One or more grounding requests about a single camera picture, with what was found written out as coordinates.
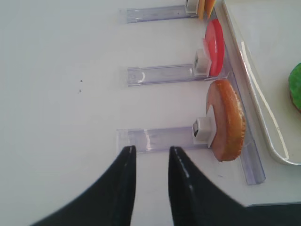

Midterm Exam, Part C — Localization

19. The white tomato pusher block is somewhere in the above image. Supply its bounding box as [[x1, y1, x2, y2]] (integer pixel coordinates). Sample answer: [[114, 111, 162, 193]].
[[193, 49, 211, 77]]

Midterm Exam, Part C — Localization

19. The clear long rail left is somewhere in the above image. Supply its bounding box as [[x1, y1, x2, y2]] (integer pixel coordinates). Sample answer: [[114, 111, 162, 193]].
[[214, 3, 266, 186]]

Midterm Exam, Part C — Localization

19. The green lettuce leaf on tray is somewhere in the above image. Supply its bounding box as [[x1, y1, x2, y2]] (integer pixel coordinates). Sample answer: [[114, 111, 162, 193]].
[[288, 63, 301, 112]]

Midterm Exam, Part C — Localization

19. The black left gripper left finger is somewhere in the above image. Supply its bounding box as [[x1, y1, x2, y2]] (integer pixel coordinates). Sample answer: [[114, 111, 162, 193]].
[[35, 146, 136, 226]]

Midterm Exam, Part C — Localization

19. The yellow cheese slice inner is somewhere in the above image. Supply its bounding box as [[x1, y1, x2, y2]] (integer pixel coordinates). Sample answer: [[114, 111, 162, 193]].
[[204, 0, 216, 19]]

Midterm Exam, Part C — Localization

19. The cream rectangular tray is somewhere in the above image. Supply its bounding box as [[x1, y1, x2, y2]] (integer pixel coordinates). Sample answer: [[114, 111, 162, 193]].
[[223, 0, 301, 165]]

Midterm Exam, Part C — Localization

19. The clear tomato holder rail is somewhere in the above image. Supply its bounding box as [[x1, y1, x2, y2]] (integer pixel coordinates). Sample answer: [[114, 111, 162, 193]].
[[127, 64, 214, 87]]

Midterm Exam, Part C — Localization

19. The white cheese pusher block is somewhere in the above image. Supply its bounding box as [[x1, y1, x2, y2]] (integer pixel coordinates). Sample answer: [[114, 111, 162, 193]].
[[185, 0, 199, 14]]

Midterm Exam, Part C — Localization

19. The standing red tomato slice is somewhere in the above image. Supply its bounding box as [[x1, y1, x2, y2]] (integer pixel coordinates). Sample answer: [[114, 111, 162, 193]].
[[205, 19, 225, 77]]

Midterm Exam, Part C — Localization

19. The white bread pusher block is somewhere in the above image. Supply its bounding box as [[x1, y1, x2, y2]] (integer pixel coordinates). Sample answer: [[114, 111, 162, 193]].
[[192, 105, 217, 149]]

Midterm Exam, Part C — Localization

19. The orange cheese slice outer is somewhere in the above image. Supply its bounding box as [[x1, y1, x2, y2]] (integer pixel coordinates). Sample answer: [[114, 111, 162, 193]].
[[198, 0, 205, 20]]

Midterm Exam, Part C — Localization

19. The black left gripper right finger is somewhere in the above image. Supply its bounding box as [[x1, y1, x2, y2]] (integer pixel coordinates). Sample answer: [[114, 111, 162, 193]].
[[168, 146, 259, 226]]

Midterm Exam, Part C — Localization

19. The standing bread slice left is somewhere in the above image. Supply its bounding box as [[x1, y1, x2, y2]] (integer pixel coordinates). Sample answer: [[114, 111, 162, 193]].
[[206, 79, 246, 162]]

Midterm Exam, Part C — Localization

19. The clear cheese holder rail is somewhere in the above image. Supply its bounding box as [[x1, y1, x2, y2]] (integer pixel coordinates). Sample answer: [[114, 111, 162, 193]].
[[119, 5, 198, 24]]

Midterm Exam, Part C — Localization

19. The clear bread holder rail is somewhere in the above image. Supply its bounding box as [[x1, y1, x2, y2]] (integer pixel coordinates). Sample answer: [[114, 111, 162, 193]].
[[116, 127, 207, 153]]

